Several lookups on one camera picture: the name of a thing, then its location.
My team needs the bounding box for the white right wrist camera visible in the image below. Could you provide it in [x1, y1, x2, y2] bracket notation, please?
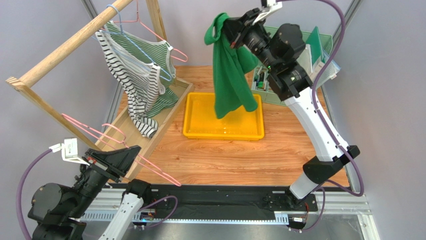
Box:
[252, 0, 283, 25]

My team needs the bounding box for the pink wire hanger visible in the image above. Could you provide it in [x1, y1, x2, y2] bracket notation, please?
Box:
[61, 113, 182, 187]
[113, 0, 167, 43]

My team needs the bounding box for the clear mesh zip pouch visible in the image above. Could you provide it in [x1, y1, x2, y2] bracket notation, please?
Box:
[309, 49, 341, 90]

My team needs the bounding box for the wooden clothes rack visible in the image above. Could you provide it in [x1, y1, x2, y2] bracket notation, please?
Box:
[6, 0, 195, 180]

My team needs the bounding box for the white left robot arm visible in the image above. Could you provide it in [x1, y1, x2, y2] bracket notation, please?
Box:
[27, 145, 152, 240]

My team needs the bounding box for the yellow plastic tray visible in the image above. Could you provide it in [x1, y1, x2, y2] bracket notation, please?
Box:
[182, 92, 265, 141]

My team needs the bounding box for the white pen in organizer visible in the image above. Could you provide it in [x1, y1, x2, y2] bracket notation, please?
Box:
[253, 67, 262, 89]

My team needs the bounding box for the blue wire hanger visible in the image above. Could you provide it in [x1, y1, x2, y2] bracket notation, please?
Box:
[96, 10, 176, 82]

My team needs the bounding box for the green plastic file organizer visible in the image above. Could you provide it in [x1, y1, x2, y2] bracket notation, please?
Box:
[251, 26, 333, 106]

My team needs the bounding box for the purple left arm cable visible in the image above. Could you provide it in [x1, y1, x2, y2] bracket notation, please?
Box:
[15, 148, 180, 240]

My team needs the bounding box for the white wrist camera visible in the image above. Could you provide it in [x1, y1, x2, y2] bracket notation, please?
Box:
[49, 137, 90, 166]
[252, 0, 283, 25]

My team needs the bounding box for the black white striped tank top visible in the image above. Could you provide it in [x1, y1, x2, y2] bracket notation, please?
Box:
[95, 33, 166, 139]

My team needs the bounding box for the green cover book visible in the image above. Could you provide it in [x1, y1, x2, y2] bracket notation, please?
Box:
[304, 26, 324, 68]

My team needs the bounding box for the white mesh document pouch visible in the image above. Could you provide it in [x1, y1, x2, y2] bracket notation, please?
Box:
[296, 44, 313, 79]

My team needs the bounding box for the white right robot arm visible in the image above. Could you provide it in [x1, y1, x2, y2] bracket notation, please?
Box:
[221, 8, 360, 202]

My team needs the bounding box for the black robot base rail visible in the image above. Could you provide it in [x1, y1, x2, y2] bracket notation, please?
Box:
[151, 184, 319, 223]

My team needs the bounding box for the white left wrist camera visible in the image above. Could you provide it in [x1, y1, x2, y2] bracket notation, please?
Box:
[49, 137, 90, 166]

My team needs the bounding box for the green white striped tank top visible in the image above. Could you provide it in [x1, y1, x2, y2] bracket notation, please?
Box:
[96, 21, 179, 118]

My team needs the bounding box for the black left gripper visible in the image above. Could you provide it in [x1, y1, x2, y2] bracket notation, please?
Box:
[67, 144, 142, 217]

